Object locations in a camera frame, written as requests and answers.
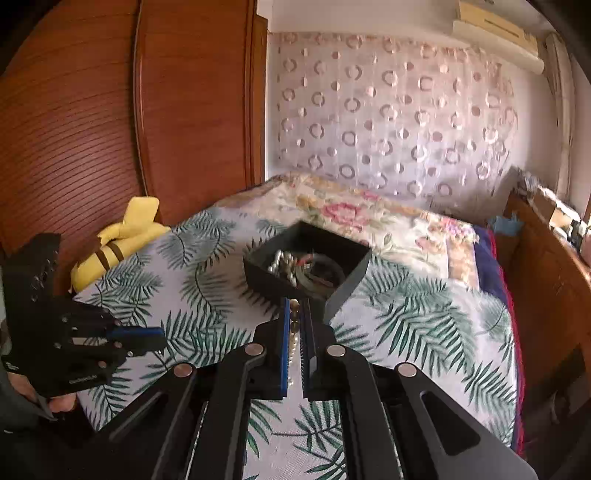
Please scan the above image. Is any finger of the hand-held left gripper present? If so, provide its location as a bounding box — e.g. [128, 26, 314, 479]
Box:
[120, 333, 167, 357]
[107, 323, 163, 337]

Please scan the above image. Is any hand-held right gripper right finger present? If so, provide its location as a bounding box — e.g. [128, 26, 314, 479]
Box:
[299, 298, 541, 480]

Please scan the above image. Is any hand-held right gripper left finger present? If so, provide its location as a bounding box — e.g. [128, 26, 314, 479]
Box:
[92, 298, 293, 480]

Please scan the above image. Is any cream bead bracelet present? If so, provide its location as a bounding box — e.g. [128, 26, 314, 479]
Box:
[288, 298, 302, 393]

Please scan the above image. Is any black box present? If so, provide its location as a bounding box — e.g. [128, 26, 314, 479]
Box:
[243, 220, 372, 322]

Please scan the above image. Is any white pearl necklace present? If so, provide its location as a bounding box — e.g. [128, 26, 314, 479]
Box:
[265, 250, 299, 285]

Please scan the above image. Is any person's left hand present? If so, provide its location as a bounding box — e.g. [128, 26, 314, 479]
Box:
[9, 374, 78, 416]

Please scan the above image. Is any leaf print blanket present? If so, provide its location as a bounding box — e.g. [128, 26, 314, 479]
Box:
[74, 208, 520, 480]

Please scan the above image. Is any yellow plush toy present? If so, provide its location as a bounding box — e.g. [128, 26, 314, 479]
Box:
[70, 197, 171, 294]

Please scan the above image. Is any floral quilt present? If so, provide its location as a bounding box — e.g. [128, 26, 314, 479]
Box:
[217, 173, 479, 280]

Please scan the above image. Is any wooden wardrobe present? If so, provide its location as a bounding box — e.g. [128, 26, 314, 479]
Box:
[0, 0, 269, 278]

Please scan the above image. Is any teal tissue box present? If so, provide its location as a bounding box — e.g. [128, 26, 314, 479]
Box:
[488, 215, 525, 236]

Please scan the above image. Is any wooden cabinet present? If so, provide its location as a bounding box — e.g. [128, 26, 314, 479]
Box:
[494, 189, 591, 416]

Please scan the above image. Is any circle patterned sheer curtain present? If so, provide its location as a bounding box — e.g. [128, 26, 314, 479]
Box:
[268, 31, 520, 210]

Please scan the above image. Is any patterned cloth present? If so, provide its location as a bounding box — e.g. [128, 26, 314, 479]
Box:
[517, 167, 544, 195]

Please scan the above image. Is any cardboard box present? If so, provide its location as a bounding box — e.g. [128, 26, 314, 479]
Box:
[533, 187, 578, 228]

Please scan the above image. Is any beige window curtain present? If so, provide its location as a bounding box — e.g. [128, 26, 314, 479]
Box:
[545, 32, 578, 204]

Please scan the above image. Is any cream air conditioner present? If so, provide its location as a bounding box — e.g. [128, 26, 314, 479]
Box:
[452, 0, 543, 75]

